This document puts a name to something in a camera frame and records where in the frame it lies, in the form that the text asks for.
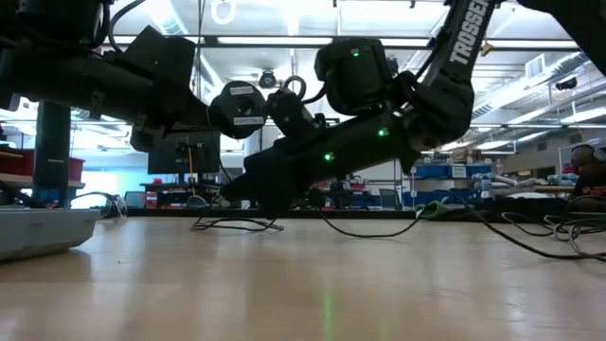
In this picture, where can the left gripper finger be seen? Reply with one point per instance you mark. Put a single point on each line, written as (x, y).
(202, 118)

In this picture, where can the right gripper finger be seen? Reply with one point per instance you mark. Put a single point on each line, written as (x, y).
(241, 189)

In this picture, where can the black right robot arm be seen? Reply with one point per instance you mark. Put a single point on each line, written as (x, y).
(445, 109)

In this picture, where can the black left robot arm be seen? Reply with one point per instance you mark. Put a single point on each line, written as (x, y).
(71, 80)

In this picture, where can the black computer monitor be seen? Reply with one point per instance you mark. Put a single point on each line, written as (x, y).
(199, 158)

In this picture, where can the blue storage bin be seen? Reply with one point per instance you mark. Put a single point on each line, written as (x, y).
(435, 171)
(445, 198)

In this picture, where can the grey glove green cuff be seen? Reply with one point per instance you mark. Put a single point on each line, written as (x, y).
(433, 210)

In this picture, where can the red plastic storage bin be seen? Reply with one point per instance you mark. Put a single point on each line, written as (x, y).
(19, 163)

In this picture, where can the wooden shelf board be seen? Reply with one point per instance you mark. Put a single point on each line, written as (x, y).
(14, 179)

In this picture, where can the grey tool kit case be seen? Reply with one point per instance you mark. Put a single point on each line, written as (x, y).
(42, 232)

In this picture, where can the person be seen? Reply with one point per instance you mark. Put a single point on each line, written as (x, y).
(589, 184)

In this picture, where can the person's headphones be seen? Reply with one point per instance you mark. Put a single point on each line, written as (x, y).
(600, 155)

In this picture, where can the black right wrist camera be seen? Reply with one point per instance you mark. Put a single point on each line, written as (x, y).
(293, 116)

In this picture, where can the black overhead camera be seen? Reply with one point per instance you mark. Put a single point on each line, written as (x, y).
(267, 79)

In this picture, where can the black upright post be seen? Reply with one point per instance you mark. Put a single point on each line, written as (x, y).
(52, 156)

